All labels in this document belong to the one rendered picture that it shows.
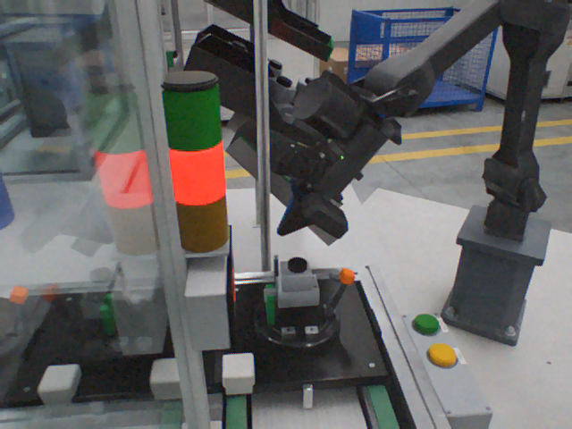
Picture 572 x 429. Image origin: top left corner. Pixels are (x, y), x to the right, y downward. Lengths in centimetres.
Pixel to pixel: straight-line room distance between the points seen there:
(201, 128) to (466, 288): 68
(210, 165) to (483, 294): 67
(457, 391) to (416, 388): 6
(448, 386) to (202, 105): 54
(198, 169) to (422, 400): 48
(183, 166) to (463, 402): 52
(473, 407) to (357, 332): 20
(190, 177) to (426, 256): 87
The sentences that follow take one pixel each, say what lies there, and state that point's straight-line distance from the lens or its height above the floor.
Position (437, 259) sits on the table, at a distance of 120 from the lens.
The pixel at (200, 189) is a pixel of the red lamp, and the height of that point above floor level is 133.
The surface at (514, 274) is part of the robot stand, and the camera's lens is 93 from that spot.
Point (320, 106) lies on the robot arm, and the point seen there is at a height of 135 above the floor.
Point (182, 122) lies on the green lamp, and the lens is 39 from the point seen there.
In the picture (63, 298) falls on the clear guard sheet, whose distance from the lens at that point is 20.
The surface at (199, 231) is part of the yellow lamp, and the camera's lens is 44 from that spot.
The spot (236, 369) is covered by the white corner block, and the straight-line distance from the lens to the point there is 70.
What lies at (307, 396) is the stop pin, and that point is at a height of 95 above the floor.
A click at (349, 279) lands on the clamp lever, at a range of 74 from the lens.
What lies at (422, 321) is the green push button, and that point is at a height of 97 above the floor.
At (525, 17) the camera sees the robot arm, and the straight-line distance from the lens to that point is 74.
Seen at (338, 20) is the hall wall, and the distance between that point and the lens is 966.
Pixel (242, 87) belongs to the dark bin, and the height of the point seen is 130.
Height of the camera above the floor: 150
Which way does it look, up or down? 30 degrees down
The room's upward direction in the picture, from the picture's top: straight up
